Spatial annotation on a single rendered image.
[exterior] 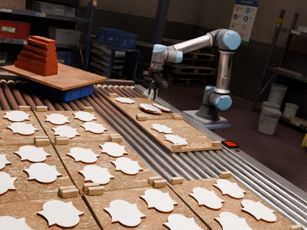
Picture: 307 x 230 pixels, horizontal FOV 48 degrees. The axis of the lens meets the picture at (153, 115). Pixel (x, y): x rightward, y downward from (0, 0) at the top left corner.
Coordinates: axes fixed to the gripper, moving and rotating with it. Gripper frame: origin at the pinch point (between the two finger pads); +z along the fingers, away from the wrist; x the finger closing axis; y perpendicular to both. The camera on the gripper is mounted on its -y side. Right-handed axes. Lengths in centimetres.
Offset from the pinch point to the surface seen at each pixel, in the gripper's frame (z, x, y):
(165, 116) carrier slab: 8.1, -3.5, -10.6
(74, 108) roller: 10.0, 40.6, 26.8
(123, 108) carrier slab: 8.0, 14.8, 10.5
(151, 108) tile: 5.1, 2.0, -2.7
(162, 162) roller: 10, 49, -48
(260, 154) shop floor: 102, -257, -5
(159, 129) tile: 7.0, 23.0, -25.3
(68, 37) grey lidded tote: 26, -214, 351
